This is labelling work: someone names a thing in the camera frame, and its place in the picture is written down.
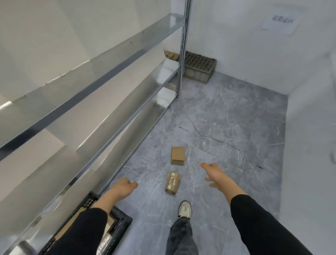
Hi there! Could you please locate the person's right hand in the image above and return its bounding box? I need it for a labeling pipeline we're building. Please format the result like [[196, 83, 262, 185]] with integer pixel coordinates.
[[200, 163, 233, 190]]

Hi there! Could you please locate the person's left hand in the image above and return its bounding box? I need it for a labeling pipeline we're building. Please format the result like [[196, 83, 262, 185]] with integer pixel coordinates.
[[110, 178, 138, 198]]

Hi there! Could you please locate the person's right forearm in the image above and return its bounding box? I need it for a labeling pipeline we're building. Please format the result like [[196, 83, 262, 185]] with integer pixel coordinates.
[[223, 178, 313, 255]]

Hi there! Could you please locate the person's left forearm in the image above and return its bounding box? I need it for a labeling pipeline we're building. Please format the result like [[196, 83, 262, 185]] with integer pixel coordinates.
[[45, 185, 124, 255]]

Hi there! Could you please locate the plain brown cardboard box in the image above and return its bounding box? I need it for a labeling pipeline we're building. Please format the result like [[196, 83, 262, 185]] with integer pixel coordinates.
[[171, 146, 186, 166]]

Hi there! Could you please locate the black plastic crate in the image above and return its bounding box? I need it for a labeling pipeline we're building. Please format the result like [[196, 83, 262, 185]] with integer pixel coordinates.
[[38, 191, 133, 255]]

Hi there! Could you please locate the taped brown cardboard package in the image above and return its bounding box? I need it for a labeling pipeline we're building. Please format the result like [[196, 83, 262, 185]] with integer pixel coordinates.
[[164, 171, 182, 195]]

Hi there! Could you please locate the white and black sneaker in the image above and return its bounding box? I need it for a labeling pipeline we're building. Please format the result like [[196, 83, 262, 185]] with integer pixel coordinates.
[[178, 200, 192, 219]]

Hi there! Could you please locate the clear wrapped package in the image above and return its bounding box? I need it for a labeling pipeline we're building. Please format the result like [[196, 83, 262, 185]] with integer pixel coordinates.
[[96, 232, 116, 255]]

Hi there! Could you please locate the person's grey jeans leg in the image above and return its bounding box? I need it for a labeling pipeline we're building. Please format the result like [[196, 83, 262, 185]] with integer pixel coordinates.
[[165, 216, 199, 255]]

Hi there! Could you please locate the grey plastic slatted crate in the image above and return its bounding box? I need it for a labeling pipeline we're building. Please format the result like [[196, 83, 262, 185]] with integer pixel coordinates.
[[182, 51, 217, 84]]

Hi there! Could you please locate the silver metal shelving rack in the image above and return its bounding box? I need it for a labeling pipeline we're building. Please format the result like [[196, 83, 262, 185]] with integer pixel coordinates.
[[0, 0, 193, 255]]

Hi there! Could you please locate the open cardboard box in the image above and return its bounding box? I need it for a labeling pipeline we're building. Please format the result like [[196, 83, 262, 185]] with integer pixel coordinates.
[[163, 50, 181, 63]]

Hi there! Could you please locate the white paper wall sign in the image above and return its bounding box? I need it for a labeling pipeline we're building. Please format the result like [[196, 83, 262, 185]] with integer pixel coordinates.
[[261, 10, 301, 36]]

